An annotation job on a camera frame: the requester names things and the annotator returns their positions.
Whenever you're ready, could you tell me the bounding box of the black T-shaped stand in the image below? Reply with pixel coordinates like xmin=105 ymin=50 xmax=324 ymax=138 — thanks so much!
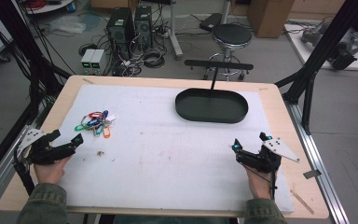
xmin=184 ymin=59 xmax=255 ymax=91

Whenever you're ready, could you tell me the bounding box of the thin wooden stick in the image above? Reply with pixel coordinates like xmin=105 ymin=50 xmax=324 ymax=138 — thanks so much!
xmin=290 ymin=189 xmax=315 ymax=216

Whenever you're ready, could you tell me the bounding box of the black metal frame post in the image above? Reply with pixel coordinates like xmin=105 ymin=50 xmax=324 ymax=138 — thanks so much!
xmin=0 ymin=0 xmax=73 ymax=124
xmin=274 ymin=0 xmax=358 ymax=136

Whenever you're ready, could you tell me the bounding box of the black oval tray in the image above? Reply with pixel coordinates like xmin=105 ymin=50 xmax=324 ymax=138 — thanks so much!
xmin=174 ymin=87 xmax=250 ymax=125

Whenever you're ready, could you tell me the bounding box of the person's left hand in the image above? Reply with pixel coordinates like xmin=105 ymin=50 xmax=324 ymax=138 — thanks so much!
xmin=33 ymin=156 xmax=73 ymax=186

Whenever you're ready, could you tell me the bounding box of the grey tape piece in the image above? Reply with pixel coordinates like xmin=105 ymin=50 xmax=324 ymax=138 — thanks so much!
xmin=302 ymin=168 xmax=323 ymax=180

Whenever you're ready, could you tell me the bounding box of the grey machine part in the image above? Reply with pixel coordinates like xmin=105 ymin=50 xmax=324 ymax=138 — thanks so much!
xmin=300 ymin=21 xmax=358 ymax=71

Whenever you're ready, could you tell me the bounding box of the person's right hand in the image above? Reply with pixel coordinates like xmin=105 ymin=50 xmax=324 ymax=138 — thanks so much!
xmin=243 ymin=164 xmax=277 ymax=201

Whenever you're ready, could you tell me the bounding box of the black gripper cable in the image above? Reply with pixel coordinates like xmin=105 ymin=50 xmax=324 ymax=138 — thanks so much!
xmin=249 ymin=164 xmax=278 ymax=201

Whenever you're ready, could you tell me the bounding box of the white felt mat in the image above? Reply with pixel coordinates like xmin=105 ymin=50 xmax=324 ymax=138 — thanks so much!
xmin=57 ymin=84 xmax=296 ymax=215

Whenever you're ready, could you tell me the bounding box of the grey bench power supply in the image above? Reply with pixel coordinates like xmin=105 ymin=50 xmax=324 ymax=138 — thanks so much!
xmin=89 ymin=49 xmax=105 ymax=76
xmin=80 ymin=49 xmax=96 ymax=76

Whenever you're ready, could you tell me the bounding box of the brown cardboard box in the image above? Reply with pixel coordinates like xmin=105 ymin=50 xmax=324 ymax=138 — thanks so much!
xmin=247 ymin=0 xmax=296 ymax=39

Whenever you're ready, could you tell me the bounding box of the bunch of colourful key tags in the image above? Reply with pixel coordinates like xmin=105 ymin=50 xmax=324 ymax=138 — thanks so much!
xmin=74 ymin=109 xmax=119 ymax=140

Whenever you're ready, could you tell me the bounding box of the white round table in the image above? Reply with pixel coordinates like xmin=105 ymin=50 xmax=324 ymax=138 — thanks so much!
xmin=22 ymin=0 xmax=76 ymax=16

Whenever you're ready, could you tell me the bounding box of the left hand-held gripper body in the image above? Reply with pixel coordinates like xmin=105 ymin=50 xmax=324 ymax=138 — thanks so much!
xmin=16 ymin=127 xmax=76 ymax=166

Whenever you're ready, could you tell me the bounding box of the black round stool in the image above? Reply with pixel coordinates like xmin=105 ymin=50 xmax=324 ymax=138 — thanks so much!
xmin=202 ymin=23 xmax=254 ymax=81

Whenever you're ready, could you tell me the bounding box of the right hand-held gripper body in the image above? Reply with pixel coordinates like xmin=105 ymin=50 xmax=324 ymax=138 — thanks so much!
xmin=235 ymin=137 xmax=301 ymax=175

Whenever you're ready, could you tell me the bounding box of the black gripper strap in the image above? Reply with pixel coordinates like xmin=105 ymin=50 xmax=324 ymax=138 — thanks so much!
xmin=13 ymin=146 xmax=36 ymax=196

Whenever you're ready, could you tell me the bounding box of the aluminium rail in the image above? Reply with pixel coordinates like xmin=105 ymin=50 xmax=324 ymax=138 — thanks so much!
xmin=0 ymin=94 xmax=57 ymax=216
xmin=284 ymin=100 xmax=351 ymax=224

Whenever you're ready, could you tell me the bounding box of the clear plastic bag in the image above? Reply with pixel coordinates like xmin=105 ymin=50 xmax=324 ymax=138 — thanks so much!
xmin=47 ymin=14 xmax=87 ymax=35

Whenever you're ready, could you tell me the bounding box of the tangle of floor cables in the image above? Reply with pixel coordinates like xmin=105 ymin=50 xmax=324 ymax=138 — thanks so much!
xmin=77 ymin=27 xmax=172 ymax=77

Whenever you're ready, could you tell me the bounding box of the black computer tower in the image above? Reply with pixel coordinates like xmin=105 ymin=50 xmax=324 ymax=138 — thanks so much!
xmin=133 ymin=5 xmax=154 ymax=50
xmin=106 ymin=7 xmax=136 ymax=61

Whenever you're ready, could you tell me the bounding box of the white desk leg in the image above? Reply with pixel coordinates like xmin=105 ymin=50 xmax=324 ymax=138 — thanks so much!
xmin=167 ymin=0 xmax=185 ymax=61

